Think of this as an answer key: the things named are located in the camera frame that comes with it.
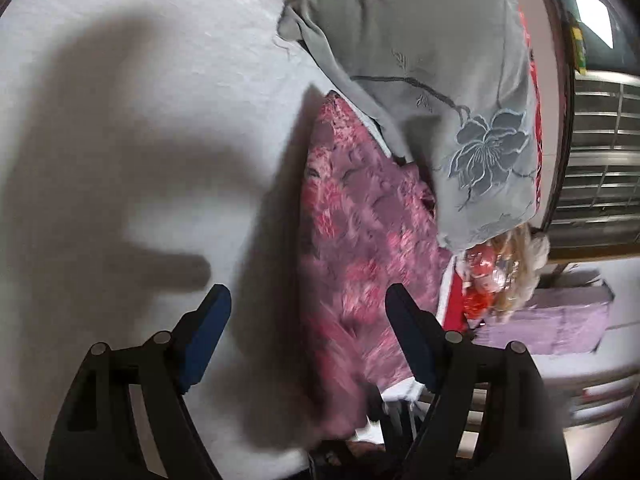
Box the red cushion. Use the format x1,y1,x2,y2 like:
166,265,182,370
435,260,476,332

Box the grey floral pillow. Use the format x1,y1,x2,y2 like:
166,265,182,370
277,0,538,253

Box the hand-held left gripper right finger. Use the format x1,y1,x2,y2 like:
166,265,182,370
385,283,572,480

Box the white quilted bed cover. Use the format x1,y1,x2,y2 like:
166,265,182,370
0,0,331,471

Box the metal window grille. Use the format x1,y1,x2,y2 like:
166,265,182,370
542,0,640,261

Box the purple box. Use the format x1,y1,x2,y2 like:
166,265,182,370
472,272,615,357

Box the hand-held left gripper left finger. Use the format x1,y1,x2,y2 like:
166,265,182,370
44,284,232,480

